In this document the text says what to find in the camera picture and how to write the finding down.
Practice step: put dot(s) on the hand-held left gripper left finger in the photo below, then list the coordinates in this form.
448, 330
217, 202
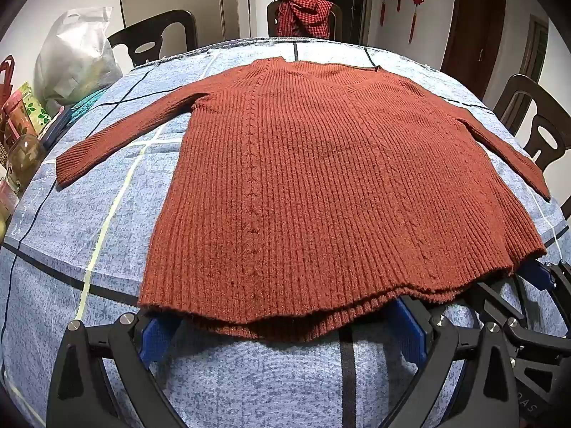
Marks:
154, 339

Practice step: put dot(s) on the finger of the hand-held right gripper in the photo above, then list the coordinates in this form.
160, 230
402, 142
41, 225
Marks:
499, 301
537, 276

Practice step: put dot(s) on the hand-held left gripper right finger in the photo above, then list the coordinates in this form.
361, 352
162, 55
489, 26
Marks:
408, 330

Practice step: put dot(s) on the rust red knit sweater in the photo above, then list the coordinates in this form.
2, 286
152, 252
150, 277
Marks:
312, 187

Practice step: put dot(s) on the blue checked tablecloth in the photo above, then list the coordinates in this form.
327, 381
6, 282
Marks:
89, 232

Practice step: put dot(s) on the dark wooden chair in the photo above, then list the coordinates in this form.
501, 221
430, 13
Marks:
271, 18
178, 24
517, 98

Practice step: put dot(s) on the pink plastic packet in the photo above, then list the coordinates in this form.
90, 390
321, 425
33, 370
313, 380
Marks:
6, 196

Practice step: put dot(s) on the glass jar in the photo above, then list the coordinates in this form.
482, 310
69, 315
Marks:
26, 158

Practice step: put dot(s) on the grey glazed door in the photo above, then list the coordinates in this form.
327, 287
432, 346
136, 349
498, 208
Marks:
535, 47

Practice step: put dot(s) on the blue and pink case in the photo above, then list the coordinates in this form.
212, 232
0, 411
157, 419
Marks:
55, 127

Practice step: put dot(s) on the teal woven mat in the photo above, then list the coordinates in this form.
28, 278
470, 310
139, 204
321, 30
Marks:
89, 102

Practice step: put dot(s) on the green leaf print bag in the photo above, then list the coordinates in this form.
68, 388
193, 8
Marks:
39, 113

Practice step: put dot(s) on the brown wooden door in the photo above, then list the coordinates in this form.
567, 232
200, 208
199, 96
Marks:
473, 31

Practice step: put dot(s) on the white plastic bag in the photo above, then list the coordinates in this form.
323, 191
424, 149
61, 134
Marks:
76, 58

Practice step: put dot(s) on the red gift bag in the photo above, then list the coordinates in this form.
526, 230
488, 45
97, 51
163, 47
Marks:
6, 80

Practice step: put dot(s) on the red checked cloth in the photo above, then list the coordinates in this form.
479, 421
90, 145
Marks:
303, 15

